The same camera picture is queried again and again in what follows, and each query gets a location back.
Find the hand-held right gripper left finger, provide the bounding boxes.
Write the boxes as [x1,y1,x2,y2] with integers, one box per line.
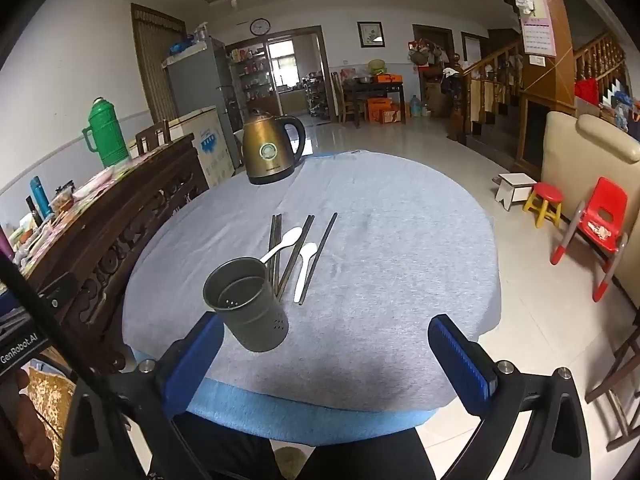
[59,311,226,480]

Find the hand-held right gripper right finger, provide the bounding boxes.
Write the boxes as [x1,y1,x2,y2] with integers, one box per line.
[427,314,593,480]

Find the grey metal utensil holder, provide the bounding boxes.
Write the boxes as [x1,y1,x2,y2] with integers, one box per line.
[202,256,290,352]

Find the white plastic spoon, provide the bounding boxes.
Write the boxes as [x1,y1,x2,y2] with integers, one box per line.
[260,226,304,264]
[293,242,319,303]

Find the gold patterned cushion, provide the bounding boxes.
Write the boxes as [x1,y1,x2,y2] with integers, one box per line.
[27,366,77,443]

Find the blue table padding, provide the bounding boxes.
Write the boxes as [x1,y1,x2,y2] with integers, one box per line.
[187,377,441,448]

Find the person's black pants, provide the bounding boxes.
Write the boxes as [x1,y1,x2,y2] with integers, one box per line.
[150,410,436,480]

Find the carved dark wooden sideboard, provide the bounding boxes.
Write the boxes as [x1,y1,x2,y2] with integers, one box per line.
[0,132,211,376]

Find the blue drink bottle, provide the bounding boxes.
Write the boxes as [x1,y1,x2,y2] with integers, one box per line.
[29,176,53,218]

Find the brown wooden chair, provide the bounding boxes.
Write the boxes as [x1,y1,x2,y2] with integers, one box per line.
[585,310,640,453]

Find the pink checked table cover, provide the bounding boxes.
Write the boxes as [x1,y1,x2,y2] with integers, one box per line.
[0,152,166,271]

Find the red and yellow stool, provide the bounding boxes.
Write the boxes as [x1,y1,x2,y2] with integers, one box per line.
[523,182,564,229]

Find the small white stool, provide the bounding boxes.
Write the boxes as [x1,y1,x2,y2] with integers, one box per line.
[491,172,538,211]

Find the red child chair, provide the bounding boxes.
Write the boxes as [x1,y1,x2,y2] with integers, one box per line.
[550,176,629,302]

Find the white chest freezer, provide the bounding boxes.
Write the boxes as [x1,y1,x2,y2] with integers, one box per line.
[127,105,236,188]

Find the bronze electric kettle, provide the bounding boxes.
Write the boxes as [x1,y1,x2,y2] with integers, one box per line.
[242,108,307,185]

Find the slatted wooden chair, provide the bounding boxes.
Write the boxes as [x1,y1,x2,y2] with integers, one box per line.
[135,120,171,153]

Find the green thermos flask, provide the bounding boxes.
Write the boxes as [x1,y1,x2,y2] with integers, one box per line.
[82,97,132,168]

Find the orange cardboard box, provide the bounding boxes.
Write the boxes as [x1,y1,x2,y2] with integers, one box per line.
[367,97,406,125]

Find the grey refrigerator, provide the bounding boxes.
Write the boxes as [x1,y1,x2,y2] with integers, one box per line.
[162,37,246,161]

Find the dark wooden dining table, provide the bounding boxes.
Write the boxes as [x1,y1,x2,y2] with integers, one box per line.
[340,80,406,123]

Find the wooden stair railing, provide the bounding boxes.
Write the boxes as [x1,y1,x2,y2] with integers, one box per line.
[447,35,626,141]

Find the pink wall calendar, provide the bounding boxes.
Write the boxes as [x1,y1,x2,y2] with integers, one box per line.
[520,15,557,57]

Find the framed wall picture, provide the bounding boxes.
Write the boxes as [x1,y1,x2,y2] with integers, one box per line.
[357,21,385,49]

